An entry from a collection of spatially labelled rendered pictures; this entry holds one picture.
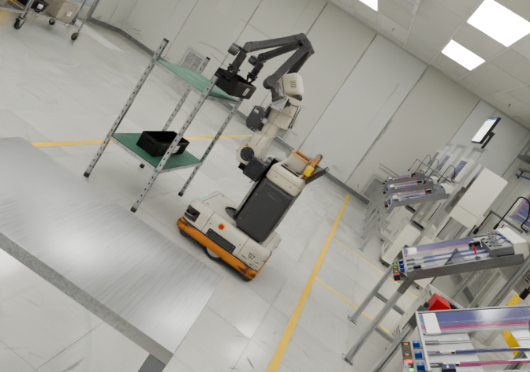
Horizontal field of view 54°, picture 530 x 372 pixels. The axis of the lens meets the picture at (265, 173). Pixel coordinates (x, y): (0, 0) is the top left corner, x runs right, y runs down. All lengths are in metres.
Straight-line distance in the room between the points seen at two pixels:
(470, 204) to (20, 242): 6.10
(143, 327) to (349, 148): 9.86
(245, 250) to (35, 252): 2.56
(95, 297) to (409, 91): 10.01
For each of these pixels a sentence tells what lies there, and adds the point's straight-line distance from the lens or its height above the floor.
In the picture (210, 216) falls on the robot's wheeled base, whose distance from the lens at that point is 3.59.
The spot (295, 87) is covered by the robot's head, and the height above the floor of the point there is 1.30.
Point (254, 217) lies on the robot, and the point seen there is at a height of 0.42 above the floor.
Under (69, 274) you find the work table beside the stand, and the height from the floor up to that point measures 0.80.
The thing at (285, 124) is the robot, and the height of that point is 1.05.
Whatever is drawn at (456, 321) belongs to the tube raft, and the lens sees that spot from 2.67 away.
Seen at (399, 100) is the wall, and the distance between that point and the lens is 10.79.
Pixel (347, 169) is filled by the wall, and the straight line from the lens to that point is 10.81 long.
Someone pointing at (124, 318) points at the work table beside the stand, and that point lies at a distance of 1.07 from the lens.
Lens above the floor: 1.36
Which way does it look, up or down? 11 degrees down
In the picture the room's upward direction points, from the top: 34 degrees clockwise
